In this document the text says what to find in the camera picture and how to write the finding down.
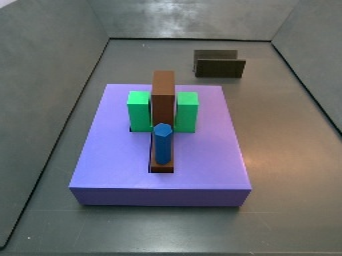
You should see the purple board base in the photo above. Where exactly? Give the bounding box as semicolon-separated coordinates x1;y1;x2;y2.
69;84;251;207

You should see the blue hexagonal peg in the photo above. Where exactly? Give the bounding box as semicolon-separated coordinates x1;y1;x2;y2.
153;123;172;165

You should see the green block right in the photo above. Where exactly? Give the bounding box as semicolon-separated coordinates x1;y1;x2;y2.
175;92;199;133

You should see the green block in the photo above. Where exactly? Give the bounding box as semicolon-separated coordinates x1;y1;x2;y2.
175;92;199;133
127;91;151;132

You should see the green block left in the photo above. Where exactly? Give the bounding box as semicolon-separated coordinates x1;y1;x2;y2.
127;91;151;132

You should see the brown L-shaped block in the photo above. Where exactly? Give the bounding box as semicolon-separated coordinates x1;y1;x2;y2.
149;70;175;173

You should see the black angled peg stand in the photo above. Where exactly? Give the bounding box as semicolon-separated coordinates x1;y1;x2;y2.
194;50;246;78

